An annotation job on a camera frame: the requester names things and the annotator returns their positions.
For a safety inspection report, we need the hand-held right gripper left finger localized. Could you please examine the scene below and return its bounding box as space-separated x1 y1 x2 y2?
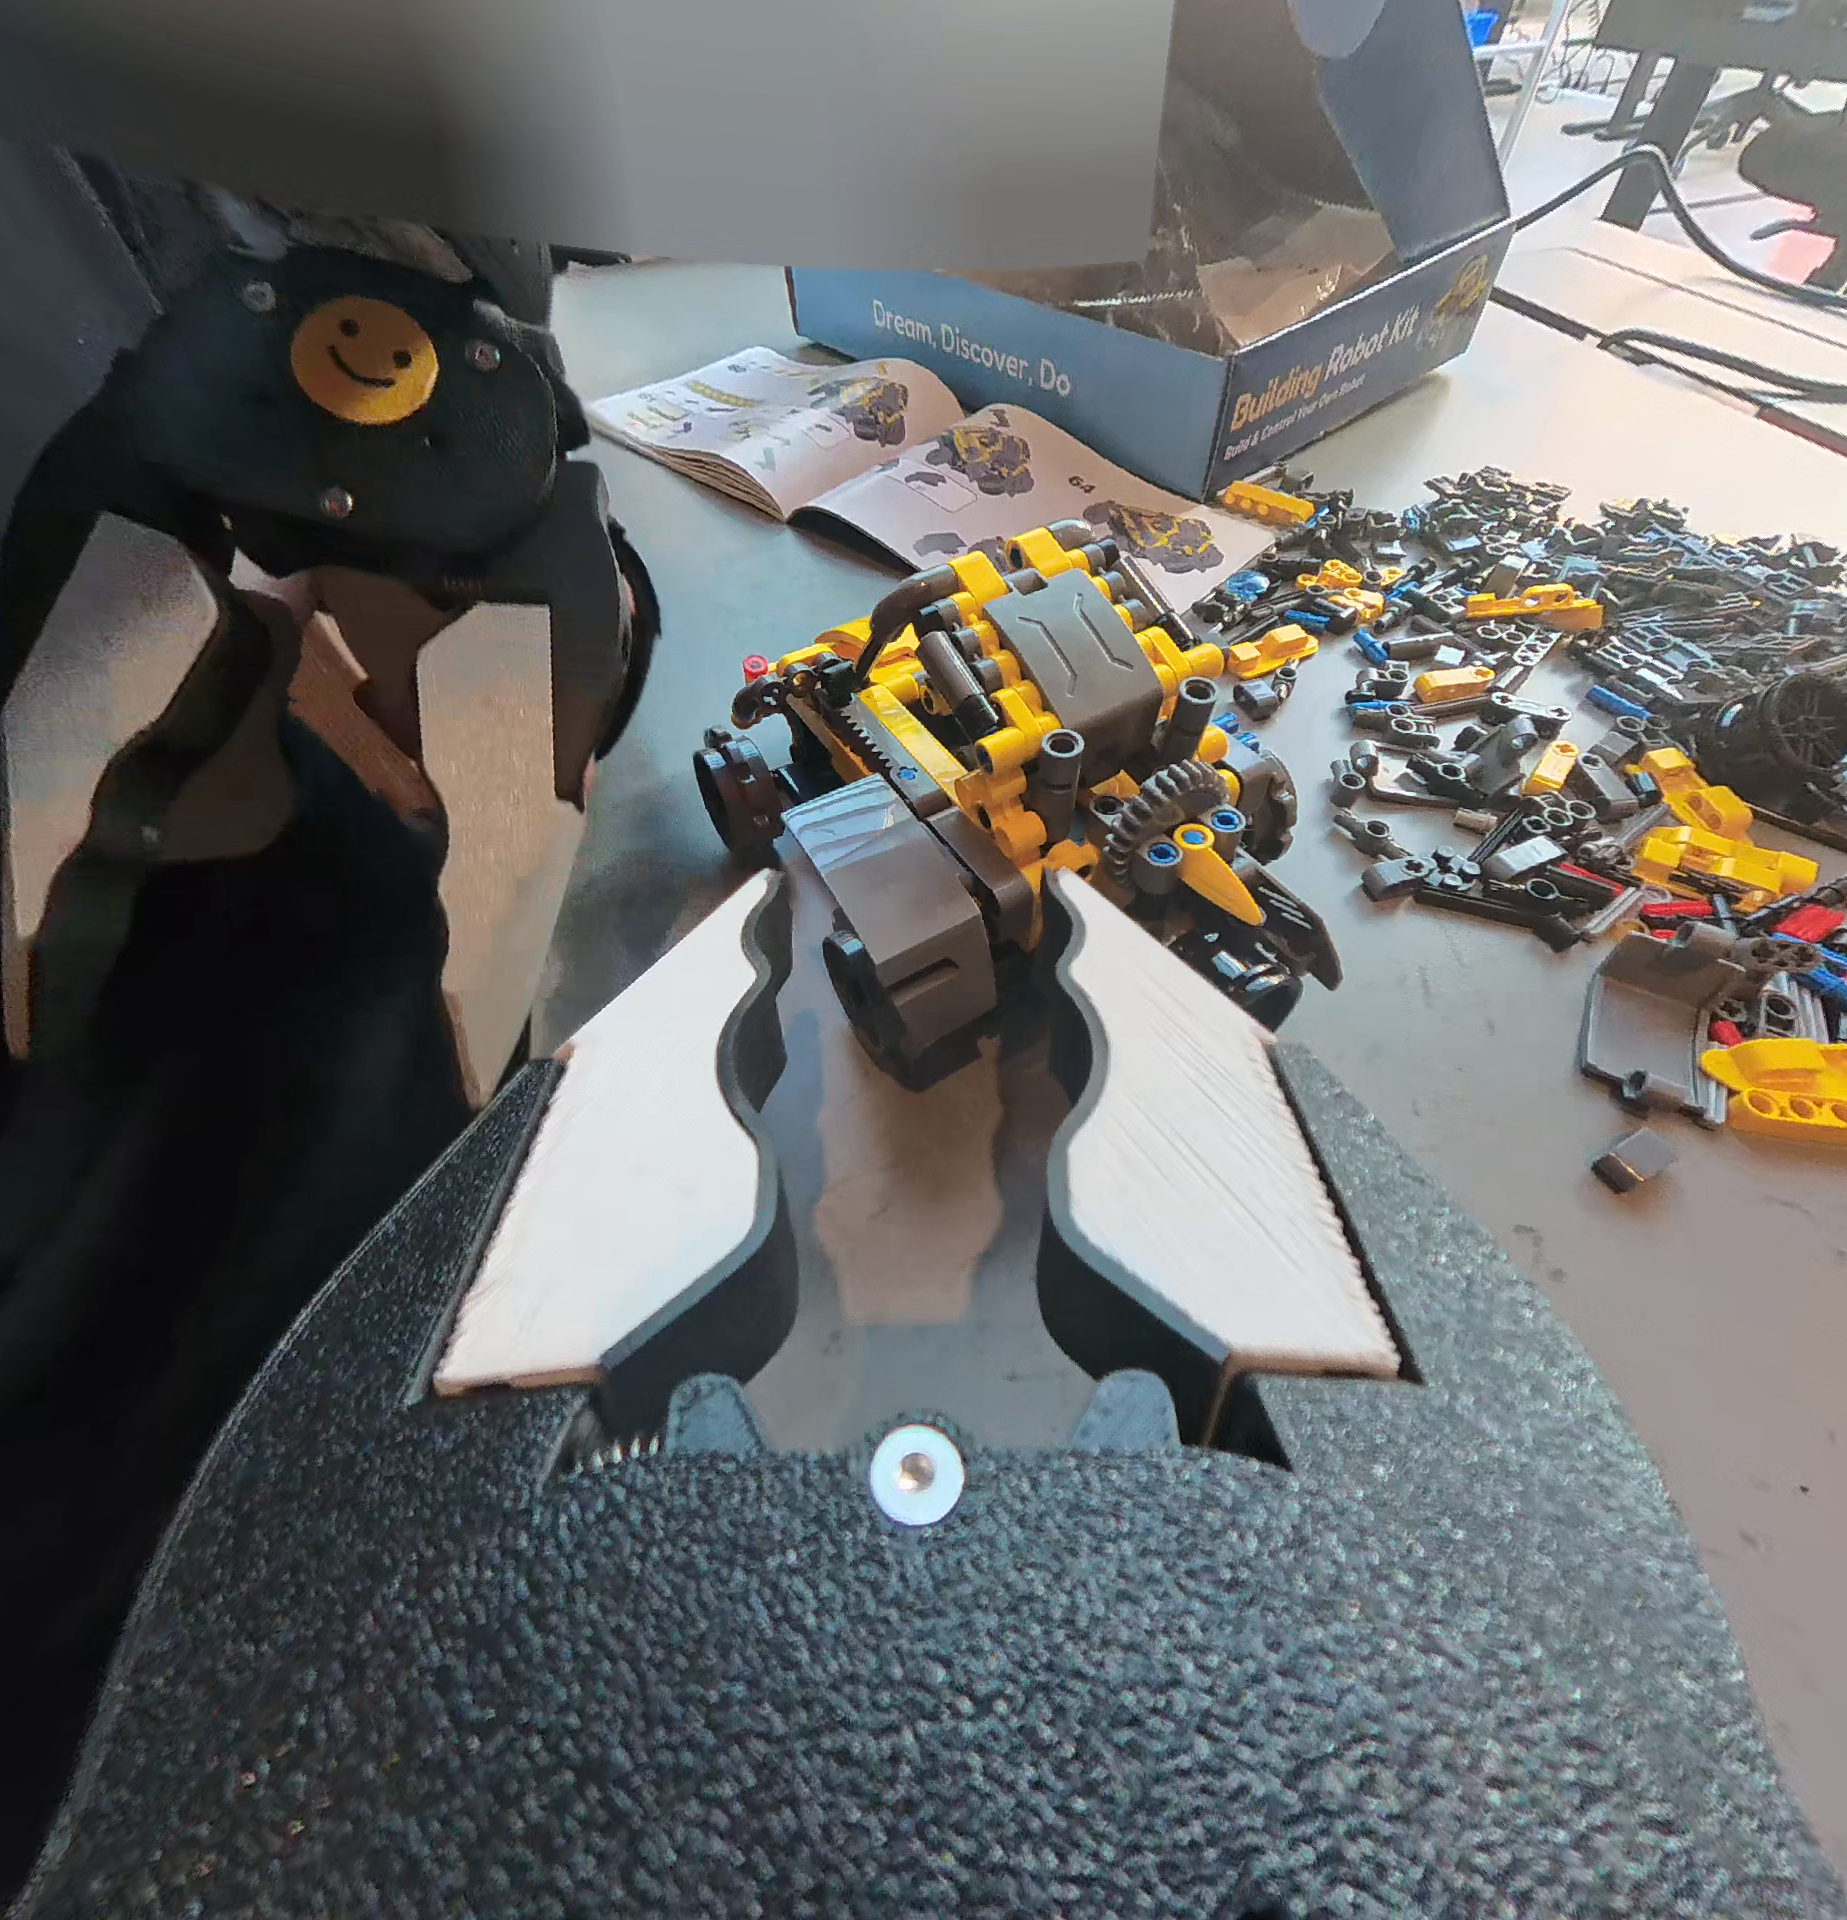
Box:
434 869 798 1404

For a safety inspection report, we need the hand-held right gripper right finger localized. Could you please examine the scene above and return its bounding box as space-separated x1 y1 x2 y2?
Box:
1039 869 1406 1450

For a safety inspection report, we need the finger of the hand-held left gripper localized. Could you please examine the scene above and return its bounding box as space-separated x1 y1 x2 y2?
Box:
0 514 305 1061
408 599 590 1112

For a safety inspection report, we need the small grey angled brick piece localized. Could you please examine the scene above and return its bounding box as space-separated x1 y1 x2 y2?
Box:
820 861 1003 1091

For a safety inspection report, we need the yellow toy brick vehicle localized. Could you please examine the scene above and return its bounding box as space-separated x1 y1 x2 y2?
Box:
690 516 1346 1096

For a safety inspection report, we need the grey desk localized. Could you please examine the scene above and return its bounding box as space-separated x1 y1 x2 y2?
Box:
533 256 1847 1920
1493 196 1847 504

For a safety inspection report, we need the person's left hand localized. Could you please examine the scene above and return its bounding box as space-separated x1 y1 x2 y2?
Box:
237 574 447 823

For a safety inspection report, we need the person's dark clothed body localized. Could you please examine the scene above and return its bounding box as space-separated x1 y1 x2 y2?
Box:
0 127 565 1920

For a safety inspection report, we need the building instruction booklet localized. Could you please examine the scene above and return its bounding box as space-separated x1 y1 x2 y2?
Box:
585 346 1278 580

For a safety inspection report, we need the pile of loose brick parts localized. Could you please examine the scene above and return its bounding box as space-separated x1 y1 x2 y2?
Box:
1193 465 1847 1203

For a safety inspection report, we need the blue cardboard kit box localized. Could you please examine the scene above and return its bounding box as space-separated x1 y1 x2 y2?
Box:
785 0 1517 504

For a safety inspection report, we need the black brick wheel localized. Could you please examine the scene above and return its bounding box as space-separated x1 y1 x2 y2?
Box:
1709 666 1847 828

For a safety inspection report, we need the black cable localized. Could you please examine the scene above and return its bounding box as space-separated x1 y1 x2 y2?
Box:
1508 141 1847 408

